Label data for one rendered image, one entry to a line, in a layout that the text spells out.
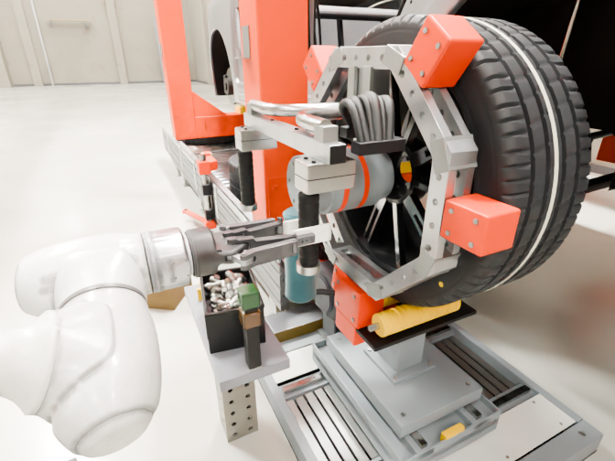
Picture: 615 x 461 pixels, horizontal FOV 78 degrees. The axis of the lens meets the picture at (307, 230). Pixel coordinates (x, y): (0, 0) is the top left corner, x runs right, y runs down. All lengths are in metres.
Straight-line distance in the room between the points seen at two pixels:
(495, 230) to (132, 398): 0.53
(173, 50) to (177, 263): 2.62
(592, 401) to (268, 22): 1.64
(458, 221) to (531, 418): 0.94
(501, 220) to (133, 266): 0.54
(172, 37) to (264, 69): 1.94
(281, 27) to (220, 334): 0.86
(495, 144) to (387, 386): 0.77
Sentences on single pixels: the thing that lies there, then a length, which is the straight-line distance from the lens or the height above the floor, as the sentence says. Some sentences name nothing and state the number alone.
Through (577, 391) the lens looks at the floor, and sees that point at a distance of 1.79.
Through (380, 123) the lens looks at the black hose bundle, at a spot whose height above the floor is 1.00.
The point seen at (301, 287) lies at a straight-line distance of 1.04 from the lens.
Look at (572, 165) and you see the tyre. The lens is 0.84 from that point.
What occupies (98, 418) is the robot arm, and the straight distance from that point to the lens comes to 0.44.
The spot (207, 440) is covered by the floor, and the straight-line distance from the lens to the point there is 1.41.
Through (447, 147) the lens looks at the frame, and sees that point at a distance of 0.67.
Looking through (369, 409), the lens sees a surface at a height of 0.15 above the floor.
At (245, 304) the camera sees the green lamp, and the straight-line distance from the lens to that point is 0.81.
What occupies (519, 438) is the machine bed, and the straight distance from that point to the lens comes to 1.43.
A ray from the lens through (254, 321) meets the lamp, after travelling 0.85.
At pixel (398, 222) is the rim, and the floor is 0.73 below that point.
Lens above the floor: 1.10
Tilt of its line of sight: 24 degrees down
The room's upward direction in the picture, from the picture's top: straight up
